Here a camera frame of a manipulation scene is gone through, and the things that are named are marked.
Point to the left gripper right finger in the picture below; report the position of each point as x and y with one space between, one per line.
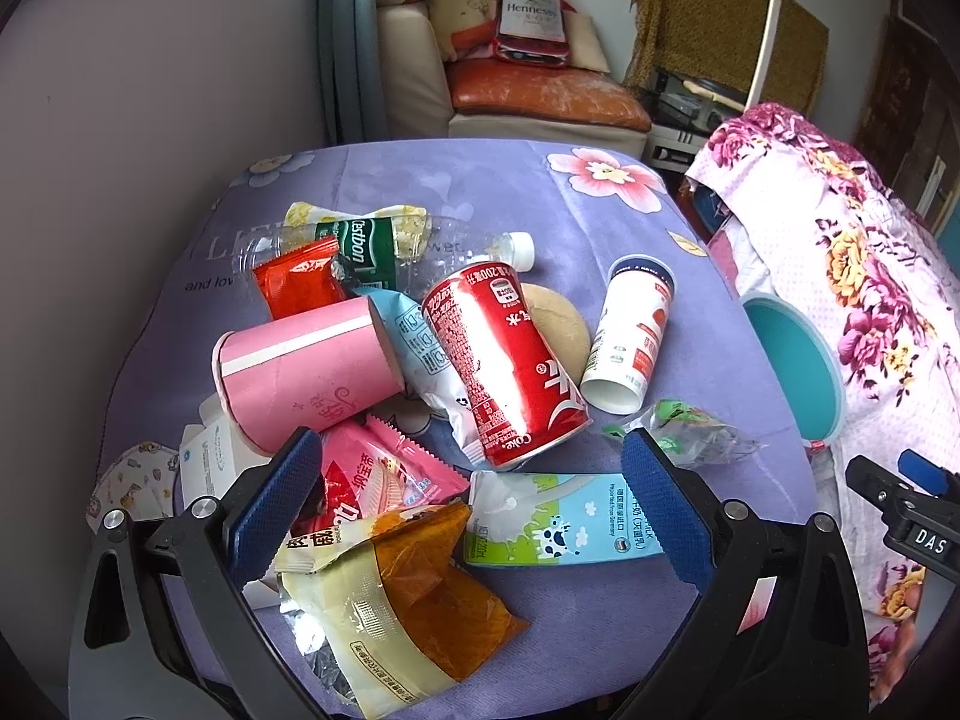
776 630

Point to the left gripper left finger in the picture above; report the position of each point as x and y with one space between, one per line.
162 629

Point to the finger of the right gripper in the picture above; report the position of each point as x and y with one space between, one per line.
933 479
873 483

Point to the green clear pastry wrapper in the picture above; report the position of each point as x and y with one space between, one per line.
689 436

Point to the white medicine box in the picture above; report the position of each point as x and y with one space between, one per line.
213 453

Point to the orange yellow snack bag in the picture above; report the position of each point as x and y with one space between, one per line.
402 620

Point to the blue milk carton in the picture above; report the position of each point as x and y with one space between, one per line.
545 520

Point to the pink wafer wrapper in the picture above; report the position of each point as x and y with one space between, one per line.
368 468

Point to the white red yogurt cup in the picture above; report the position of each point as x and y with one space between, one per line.
629 334

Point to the pink paper cup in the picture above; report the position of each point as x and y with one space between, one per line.
314 370

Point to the brown coconut shell bowl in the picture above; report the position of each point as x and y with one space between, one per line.
562 327

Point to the red cola can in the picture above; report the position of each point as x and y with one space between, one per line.
521 396

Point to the light blue snack wrapper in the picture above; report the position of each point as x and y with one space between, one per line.
433 406

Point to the red snack wrapper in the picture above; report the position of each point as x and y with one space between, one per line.
300 280

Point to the clear plastic water bottle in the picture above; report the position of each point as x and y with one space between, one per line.
406 253

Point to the teal trash bin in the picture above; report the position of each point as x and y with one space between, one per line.
804 364

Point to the children patterned face mask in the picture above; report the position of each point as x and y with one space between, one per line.
141 482

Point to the pink floral quilt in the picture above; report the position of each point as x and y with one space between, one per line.
810 220

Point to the white pole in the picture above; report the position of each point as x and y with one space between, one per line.
767 45

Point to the brown patterned curtain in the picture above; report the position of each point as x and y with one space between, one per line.
720 40

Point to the beige small cushion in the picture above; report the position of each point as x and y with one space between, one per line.
585 50

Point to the orange sofa cushion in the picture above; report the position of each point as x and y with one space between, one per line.
568 95

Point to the cream leather sofa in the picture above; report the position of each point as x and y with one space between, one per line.
418 103

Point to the yellow plush pillow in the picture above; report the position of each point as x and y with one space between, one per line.
461 26

